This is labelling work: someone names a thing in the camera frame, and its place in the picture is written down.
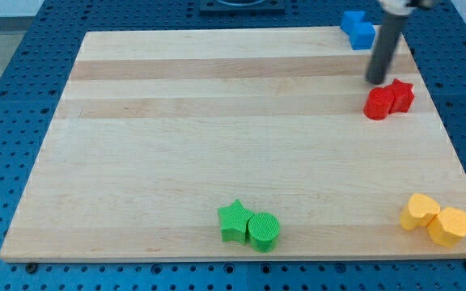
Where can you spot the wooden board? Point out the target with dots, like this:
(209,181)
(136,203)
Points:
(156,130)

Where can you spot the green cylinder block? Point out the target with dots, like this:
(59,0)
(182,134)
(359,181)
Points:
(263,232)

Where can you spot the green star block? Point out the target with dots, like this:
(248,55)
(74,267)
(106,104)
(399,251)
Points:
(233,221)

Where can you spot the yellow hexagon block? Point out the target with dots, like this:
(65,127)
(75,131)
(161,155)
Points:
(448,227)

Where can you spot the red cylinder block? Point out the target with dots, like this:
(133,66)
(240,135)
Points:
(378,103)

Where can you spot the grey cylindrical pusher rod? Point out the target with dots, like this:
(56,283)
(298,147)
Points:
(385,47)

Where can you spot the blue cube block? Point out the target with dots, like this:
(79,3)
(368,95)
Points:
(361,36)

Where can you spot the robot arm end white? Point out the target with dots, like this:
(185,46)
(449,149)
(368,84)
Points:
(406,7)

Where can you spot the blue block rear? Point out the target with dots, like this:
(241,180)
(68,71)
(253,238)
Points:
(350,18)

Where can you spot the yellow heart block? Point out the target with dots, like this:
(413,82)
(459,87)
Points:
(420,210)

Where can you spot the red star block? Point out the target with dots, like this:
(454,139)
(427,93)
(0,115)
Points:
(403,96)

